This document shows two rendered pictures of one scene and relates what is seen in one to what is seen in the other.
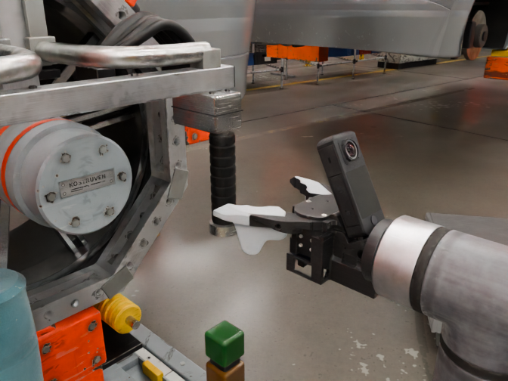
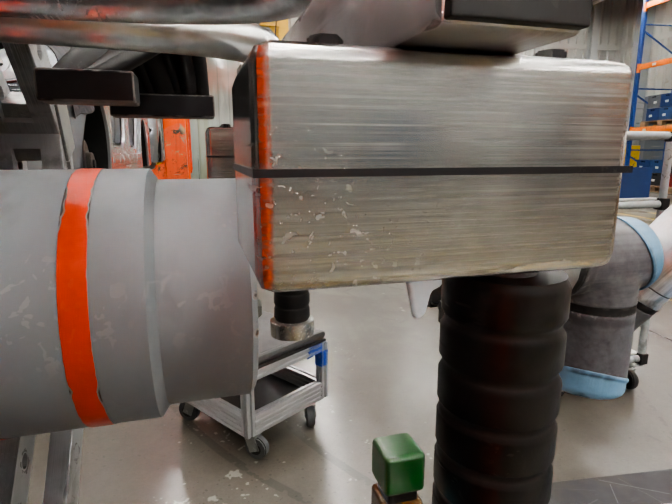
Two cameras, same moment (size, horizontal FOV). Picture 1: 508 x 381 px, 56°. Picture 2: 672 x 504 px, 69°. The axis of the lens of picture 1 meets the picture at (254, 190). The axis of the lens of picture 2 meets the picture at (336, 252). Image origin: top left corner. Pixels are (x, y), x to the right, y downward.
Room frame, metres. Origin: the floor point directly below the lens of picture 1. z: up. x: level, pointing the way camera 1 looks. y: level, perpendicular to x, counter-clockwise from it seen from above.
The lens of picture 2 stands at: (0.36, 0.42, 0.93)
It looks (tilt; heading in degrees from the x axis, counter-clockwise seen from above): 12 degrees down; 301
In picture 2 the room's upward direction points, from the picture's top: straight up
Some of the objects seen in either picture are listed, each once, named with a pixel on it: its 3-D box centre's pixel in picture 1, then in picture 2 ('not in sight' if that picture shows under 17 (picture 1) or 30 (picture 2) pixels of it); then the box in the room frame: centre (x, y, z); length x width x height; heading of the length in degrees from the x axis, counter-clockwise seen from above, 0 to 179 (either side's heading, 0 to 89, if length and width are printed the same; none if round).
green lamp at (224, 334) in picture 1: (224, 343); (397, 463); (0.52, 0.04, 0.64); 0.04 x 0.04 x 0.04; 47
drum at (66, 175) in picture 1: (50, 167); (55, 298); (0.62, 0.28, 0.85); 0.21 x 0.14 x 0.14; 47
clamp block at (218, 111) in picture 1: (206, 106); (256, 154); (0.66, 0.07, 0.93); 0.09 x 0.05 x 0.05; 47
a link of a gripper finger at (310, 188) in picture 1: (309, 202); not in sight; (0.61, -0.08, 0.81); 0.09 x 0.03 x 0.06; 11
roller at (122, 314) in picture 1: (94, 294); not in sight; (0.83, 0.32, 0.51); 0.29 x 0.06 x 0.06; 47
